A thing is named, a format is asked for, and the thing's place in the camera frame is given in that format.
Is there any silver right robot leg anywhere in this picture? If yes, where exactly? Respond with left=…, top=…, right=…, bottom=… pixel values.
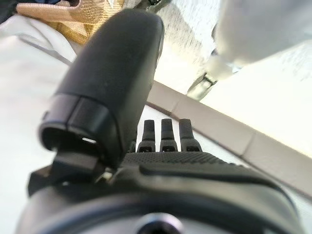
left=145, top=0, right=171, bottom=12

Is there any black garment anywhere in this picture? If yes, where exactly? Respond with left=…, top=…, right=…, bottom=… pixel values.
left=0, top=0, right=19, bottom=24

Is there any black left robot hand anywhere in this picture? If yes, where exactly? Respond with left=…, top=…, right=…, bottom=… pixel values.
left=18, top=8, right=303, bottom=234

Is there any silver robot leg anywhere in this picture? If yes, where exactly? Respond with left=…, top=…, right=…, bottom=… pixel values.
left=187, top=0, right=312, bottom=100
left=145, top=0, right=171, bottom=12

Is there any silver left robot leg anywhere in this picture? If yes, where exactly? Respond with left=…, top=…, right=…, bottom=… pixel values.
left=187, top=0, right=312, bottom=100

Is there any dark blue garment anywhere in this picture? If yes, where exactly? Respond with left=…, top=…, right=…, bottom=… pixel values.
left=30, top=0, right=75, bottom=7

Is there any tan wicker basket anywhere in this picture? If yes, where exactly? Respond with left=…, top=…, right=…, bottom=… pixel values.
left=16, top=0, right=127, bottom=46

